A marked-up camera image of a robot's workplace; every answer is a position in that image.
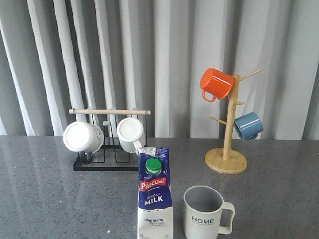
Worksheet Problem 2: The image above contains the grey curtain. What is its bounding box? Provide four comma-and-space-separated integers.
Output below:
0, 0, 319, 140

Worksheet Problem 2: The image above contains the Pascual whole milk carton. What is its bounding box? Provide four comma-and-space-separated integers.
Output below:
137, 147, 173, 239

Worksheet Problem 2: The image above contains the white ribbed mug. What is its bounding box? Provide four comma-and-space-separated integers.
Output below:
117, 118, 146, 155

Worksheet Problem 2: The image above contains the wooden mug tree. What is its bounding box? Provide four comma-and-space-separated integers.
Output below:
205, 69, 261, 174

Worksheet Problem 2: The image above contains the white smiley mug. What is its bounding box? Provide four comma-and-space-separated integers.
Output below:
63, 121, 104, 164

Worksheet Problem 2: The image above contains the black wire mug rack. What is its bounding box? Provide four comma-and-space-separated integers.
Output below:
69, 108, 151, 171

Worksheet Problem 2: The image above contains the orange enamel mug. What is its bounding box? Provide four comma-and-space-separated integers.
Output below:
200, 68, 235, 102

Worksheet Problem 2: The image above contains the cream HOME mug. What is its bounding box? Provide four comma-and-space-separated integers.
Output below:
183, 185, 235, 239

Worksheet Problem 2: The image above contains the blue enamel mug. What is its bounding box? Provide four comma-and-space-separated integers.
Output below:
234, 112, 264, 141

